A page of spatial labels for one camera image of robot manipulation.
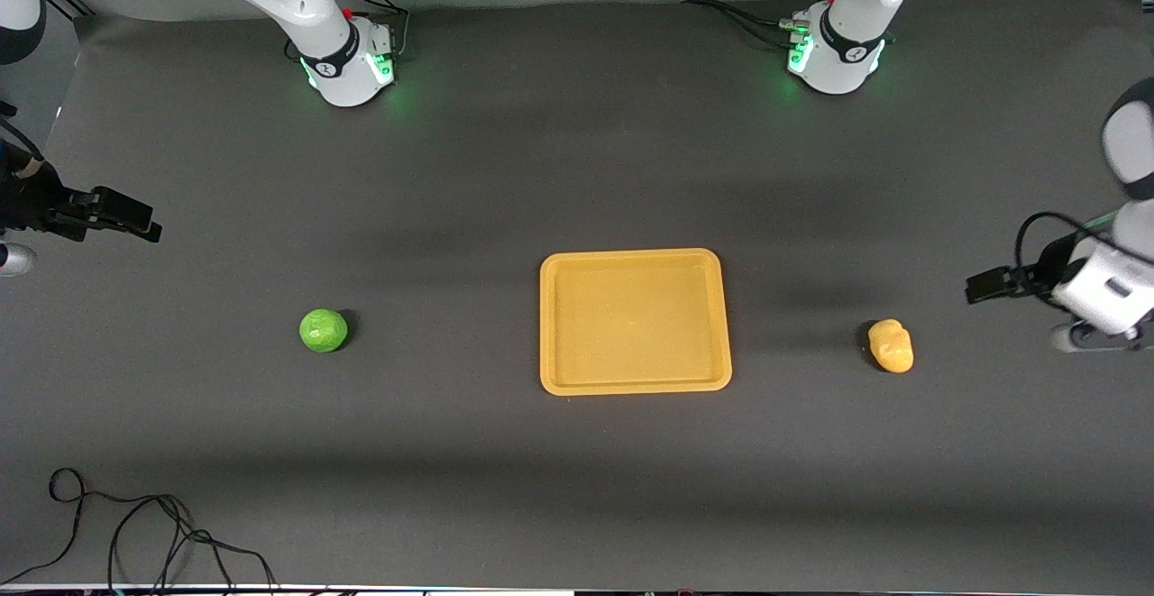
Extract green apple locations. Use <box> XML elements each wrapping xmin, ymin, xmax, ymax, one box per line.
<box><xmin>298</xmin><ymin>308</ymin><xmax>350</xmax><ymax>354</ymax></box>

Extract dark grey table mat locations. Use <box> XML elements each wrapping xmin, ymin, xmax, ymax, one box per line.
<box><xmin>0</xmin><ymin>0</ymin><xmax>1154</xmax><ymax>593</ymax></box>

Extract yellow potato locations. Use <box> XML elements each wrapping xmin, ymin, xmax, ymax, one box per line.
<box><xmin>867</xmin><ymin>318</ymin><xmax>915</xmax><ymax>375</ymax></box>

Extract loose black floor cable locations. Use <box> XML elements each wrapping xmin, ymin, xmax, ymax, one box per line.
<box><xmin>0</xmin><ymin>468</ymin><xmax>280</xmax><ymax>593</ymax></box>

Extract yellow plastic tray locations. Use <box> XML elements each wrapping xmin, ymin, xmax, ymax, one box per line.
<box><xmin>539</xmin><ymin>248</ymin><xmax>733</xmax><ymax>397</ymax></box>

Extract black left arm base cables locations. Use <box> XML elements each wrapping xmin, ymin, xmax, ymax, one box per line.
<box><xmin>682</xmin><ymin>0</ymin><xmax>844</xmax><ymax>49</ymax></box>

